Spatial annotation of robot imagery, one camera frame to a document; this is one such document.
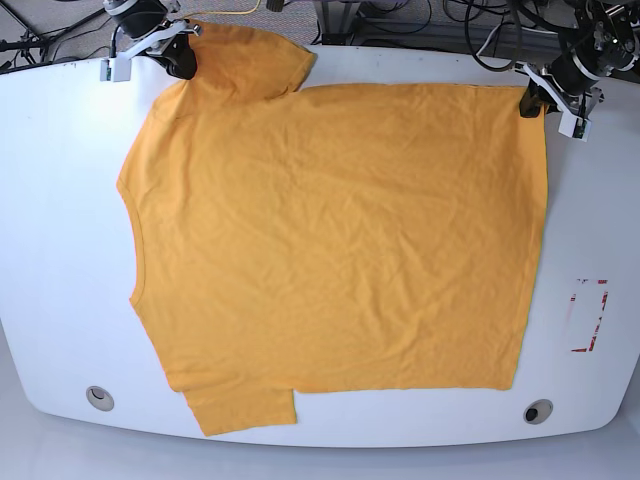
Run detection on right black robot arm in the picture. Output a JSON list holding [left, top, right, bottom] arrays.
[[100, 0, 202, 82]]

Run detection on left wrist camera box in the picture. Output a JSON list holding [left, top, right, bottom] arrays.
[[558, 112, 591, 142]]

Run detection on red tape rectangle marking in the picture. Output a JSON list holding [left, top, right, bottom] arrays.
[[566, 279, 609, 353]]

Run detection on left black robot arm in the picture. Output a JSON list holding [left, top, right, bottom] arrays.
[[515, 1, 639, 126]]

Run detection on yellow cable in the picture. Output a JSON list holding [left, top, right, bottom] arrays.
[[189, 0, 262, 21]]

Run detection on left table grommet hole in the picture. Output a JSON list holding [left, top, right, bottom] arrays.
[[86, 386, 115, 412]]

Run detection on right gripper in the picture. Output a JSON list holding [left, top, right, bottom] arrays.
[[119, 12, 202, 80]]

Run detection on table grommet hole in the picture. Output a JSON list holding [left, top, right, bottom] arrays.
[[523, 399, 554, 425], [86, 386, 115, 412]]

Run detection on yellow T-shirt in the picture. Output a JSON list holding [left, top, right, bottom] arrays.
[[117, 24, 548, 435]]

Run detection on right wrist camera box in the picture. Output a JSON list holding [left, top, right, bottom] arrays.
[[100, 57, 132, 82]]

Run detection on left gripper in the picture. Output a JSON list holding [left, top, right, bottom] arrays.
[[515, 54, 605, 119]]

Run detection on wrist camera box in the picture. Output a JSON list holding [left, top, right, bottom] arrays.
[[100, 57, 132, 82], [558, 112, 591, 142]]

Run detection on right table grommet hole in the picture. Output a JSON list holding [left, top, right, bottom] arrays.
[[523, 399, 554, 425]]

